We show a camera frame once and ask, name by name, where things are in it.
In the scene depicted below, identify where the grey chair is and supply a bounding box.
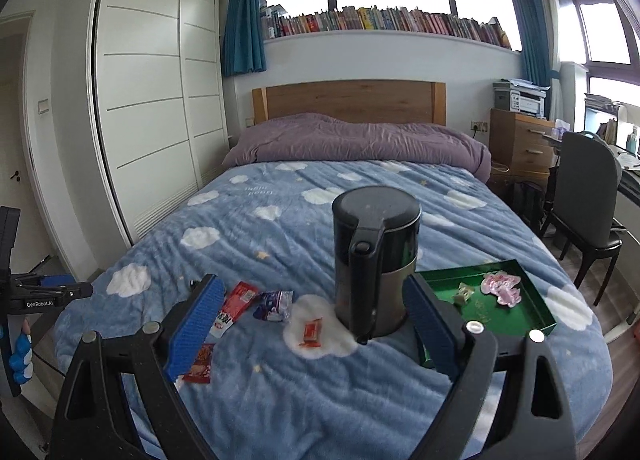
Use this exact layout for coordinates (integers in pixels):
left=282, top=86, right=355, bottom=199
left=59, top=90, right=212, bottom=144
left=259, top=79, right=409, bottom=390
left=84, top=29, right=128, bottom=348
left=540, top=131, right=627, bottom=307

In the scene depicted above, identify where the pink snack packet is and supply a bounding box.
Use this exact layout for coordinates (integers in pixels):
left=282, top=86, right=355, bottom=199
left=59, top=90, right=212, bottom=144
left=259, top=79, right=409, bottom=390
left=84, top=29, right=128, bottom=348
left=481, top=273, right=523, bottom=309

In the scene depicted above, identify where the long red white snack packet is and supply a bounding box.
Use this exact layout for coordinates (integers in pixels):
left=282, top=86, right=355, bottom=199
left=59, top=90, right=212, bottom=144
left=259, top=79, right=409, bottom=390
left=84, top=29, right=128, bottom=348
left=210, top=281, right=261, bottom=340

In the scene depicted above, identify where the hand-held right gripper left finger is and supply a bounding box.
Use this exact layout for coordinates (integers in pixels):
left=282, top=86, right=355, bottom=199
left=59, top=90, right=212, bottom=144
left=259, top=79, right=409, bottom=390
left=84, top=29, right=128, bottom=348
left=47, top=274, right=227, bottom=460

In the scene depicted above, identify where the short blue curtain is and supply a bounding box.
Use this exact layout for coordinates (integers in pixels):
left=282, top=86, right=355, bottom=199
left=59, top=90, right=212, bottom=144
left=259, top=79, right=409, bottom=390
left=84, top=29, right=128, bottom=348
left=221, top=0, right=266, bottom=77

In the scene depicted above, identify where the green tray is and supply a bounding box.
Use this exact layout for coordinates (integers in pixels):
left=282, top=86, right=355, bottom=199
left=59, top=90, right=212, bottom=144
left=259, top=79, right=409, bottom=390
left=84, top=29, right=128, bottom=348
left=414, top=259, right=559, bottom=369

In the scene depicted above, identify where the blue and white object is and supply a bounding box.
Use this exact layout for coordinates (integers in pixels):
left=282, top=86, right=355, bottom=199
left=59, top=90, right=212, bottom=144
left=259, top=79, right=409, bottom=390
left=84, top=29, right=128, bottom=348
left=9, top=319, right=35, bottom=386

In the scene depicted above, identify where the wooden headboard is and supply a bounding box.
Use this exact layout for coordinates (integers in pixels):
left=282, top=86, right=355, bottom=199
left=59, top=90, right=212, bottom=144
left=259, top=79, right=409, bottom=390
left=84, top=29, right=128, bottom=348
left=251, top=81, right=447, bottom=129

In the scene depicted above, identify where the small orange candy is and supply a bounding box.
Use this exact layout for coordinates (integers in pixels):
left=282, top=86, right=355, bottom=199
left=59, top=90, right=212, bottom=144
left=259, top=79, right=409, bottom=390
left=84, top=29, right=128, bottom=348
left=299, top=319, right=324, bottom=347

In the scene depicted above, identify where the row of books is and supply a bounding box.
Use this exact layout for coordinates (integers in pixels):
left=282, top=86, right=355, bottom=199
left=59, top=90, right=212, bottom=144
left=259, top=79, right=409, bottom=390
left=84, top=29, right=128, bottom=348
left=260, top=4, right=514, bottom=50

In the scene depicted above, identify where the white tall appliance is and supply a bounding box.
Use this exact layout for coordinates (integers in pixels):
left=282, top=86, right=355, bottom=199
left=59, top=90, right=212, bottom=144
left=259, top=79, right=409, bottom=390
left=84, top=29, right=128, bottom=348
left=560, top=63, right=592, bottom=134

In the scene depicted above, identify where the long blue curtain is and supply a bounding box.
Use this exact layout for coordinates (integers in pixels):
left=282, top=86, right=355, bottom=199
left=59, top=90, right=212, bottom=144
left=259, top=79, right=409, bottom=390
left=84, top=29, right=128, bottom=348
left=509, top=0, right=562, bottom=117

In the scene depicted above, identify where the wooden drawer cabinet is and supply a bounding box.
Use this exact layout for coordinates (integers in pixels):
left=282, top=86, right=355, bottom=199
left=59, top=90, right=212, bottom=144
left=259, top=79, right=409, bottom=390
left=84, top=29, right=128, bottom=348
left=489, top=108, right=559, bottom=177

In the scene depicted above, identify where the purple duvet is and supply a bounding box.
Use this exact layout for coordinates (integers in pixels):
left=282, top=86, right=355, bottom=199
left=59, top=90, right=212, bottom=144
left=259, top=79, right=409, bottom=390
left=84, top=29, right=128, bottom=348
left=221, top=113, right=494, bottom=184

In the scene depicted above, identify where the blue white snack packet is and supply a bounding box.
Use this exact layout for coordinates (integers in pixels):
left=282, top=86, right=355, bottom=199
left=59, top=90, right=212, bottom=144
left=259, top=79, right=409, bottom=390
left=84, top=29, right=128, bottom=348
left=254, top=290, right=295, bottom=324

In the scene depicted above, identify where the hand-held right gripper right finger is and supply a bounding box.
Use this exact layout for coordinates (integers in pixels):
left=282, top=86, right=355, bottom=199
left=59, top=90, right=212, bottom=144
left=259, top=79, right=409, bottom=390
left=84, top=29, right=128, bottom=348
left=403, top=272, right=597, bottom=460

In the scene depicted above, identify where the white sliding wardrobe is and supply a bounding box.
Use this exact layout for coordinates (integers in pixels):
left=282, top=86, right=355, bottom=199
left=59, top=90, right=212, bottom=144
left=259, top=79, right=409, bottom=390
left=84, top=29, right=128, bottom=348
left=87, top=0, right=232, bottom=247

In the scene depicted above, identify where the dark framed side window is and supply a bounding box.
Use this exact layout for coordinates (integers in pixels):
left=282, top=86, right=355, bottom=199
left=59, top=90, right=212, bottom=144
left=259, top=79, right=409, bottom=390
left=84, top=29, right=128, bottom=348
left=555, top=0, right=640, bottom=107

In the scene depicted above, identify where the black electric kettle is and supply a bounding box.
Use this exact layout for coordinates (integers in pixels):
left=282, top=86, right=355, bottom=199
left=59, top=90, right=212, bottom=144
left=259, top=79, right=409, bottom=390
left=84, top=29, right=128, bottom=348
left=332, top=185, right=423, bottom=345

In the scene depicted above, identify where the white grey printer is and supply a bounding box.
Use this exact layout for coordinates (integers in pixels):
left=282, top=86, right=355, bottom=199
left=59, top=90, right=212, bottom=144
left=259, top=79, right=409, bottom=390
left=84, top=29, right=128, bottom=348
left=492, top=80, right=551, bottom=119

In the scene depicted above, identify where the blue cloud print blanket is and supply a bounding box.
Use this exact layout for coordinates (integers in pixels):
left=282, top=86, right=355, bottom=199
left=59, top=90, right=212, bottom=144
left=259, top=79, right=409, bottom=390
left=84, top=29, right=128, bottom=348
left=52, top=160, right=614, bottom=460

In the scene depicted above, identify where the white room door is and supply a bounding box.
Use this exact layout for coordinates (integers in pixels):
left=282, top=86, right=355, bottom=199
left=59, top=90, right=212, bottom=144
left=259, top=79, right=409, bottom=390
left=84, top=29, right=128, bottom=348
left=0, top=13, right=40, bottom=263

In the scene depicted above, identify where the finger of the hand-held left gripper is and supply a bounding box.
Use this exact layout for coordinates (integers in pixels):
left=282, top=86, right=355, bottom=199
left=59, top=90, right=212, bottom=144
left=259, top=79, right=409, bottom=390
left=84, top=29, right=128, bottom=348
left=14, top=273, right=94, bottom=299

